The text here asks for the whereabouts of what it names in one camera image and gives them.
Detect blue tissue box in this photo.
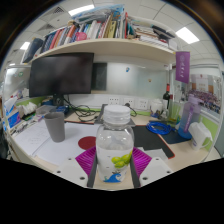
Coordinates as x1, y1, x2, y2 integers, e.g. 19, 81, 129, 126
2, 96, 22, 129

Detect purple hanging banner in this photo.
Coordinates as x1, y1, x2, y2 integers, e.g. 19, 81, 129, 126
175, 50, 191, 84

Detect wooden shelf with books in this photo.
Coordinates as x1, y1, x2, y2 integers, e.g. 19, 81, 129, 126
20, 3, 183, 66

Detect coiled blue cable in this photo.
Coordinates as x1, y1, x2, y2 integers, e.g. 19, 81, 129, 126
146, 120, 173, 136

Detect pile of white tissues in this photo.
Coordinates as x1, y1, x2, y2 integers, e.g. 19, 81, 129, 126
18, 101, 38, 118

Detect white paper with handwriting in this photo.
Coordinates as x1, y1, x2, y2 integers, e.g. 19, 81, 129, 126
13, 119, 51, 156

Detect clear plastic box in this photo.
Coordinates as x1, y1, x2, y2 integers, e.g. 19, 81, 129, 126
35, 104, 56, 117

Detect clear plastic water bottle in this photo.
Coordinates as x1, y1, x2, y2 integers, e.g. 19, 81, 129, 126
95, 104, 135, 184

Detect translucent purple drink bottle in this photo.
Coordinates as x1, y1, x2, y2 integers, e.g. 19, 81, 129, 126
177, 94, 203, 140

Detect small white container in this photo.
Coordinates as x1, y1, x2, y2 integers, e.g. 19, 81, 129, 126
149, 99, 164, 114

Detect grey cup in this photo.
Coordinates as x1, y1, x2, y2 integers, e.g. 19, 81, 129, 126
43, 111, 66, 143

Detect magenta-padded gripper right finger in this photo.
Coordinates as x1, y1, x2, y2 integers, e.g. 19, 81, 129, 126
129, 146, 175, 189

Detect white plastic jug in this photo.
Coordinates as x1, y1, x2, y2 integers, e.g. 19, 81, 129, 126
189, 121, 214, 151

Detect wall poster with photo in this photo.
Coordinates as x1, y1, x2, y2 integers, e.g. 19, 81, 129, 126
186, 74, 223, 114

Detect dark blue mouse pad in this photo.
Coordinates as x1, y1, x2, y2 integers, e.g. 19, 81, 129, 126
158, 128, 193, 145

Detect dark wine bottle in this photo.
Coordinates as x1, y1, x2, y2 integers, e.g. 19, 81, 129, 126
162, 83, 171, 111

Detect large blank white paper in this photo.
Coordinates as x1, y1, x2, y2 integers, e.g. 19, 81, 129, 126
33, 122, 99, 167

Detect black tangled cables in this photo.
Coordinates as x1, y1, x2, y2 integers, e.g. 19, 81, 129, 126
64, 96, 101, 124

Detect black computer monitor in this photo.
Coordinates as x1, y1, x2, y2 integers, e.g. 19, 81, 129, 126
28, 52, 95, 108

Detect flat round red coaster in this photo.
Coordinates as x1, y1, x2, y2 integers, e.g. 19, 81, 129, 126
77, 135, 98, 151

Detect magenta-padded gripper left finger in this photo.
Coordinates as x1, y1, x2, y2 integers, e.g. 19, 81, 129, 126
52, 145, 99, 189

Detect small blue electronic device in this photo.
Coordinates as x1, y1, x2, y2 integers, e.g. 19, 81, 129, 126
54, 104, 70, 116

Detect white wall sockets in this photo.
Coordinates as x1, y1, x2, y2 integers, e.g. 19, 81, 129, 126
107, 96, 149, 110

